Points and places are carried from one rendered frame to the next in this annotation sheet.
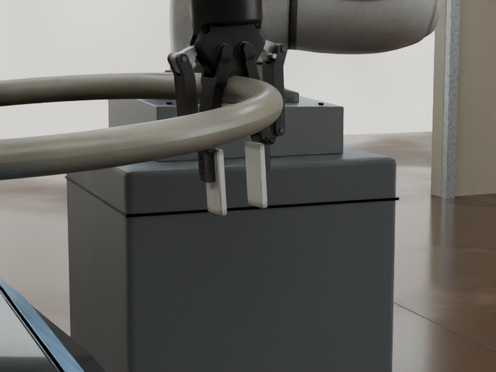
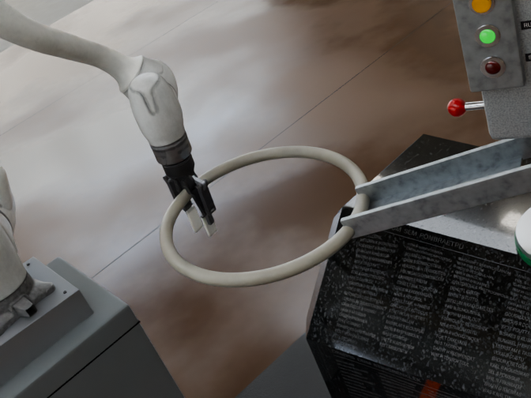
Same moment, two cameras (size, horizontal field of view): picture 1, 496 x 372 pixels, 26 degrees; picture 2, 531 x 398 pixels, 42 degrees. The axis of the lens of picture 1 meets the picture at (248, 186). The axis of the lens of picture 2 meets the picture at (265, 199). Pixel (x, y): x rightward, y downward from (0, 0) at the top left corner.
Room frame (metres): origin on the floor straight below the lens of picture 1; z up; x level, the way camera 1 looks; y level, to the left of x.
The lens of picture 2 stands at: (1.20, 1.54, 1.75)
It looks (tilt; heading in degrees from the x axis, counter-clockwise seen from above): 32 degrees down; 261
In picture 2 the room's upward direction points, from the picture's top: 22 degrees counter-clockwise
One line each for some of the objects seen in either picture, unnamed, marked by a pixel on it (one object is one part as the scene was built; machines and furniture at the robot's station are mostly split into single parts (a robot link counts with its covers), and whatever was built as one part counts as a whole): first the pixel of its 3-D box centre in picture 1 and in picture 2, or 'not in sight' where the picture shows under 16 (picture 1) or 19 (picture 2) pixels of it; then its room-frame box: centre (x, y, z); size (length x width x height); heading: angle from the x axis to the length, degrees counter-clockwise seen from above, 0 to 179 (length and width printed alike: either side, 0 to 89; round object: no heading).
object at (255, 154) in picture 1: (255, 174); (194, 219); (1.15, -0.01, 0.83); 0.03 x 0.01 x 0.07; 32
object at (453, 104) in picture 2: not in sight; (470, 106); (0.68, 0.62, 1.15); 0.08 x 0.03 x 0.03; 136
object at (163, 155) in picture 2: not in sight; (171, 147); (1.12, 0.03, 1.05); 0.09 x 0.09 x 0.06
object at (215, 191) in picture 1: (215, 181); (209, 223); (1.12, 0.03, 0.82); 0.03 x 0.01 x 0.07; 32
